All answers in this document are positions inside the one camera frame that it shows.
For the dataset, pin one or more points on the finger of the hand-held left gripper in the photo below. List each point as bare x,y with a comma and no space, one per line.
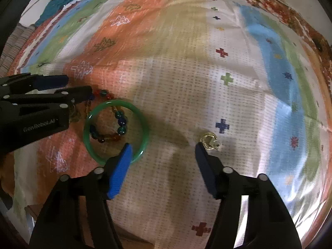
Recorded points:
77,92
49,81

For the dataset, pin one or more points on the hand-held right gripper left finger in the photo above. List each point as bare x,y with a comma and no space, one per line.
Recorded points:
120,171

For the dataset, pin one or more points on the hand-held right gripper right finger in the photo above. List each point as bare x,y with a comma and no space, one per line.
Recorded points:
207,171

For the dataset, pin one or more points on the green jade bangle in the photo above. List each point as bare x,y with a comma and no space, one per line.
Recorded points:
145,124

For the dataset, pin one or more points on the grey striped cushion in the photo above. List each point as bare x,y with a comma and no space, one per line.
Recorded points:
15,44

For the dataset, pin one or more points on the striped colourful cloth mat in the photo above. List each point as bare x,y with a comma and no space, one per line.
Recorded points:
181,83

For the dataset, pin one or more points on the floral orange blanket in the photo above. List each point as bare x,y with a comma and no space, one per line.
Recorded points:
285,7

